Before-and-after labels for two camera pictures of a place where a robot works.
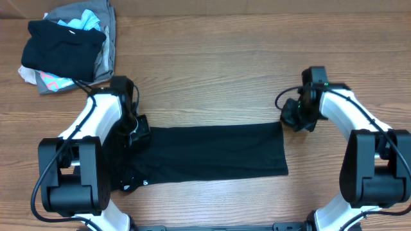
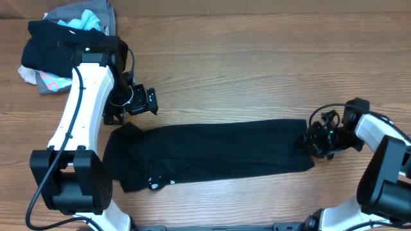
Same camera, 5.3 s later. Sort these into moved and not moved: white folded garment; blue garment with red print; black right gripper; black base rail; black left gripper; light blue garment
Moved: black right gripper; black left gripper
Not moved: light blue garment; black base rail; white folded garment; blue garment with red print
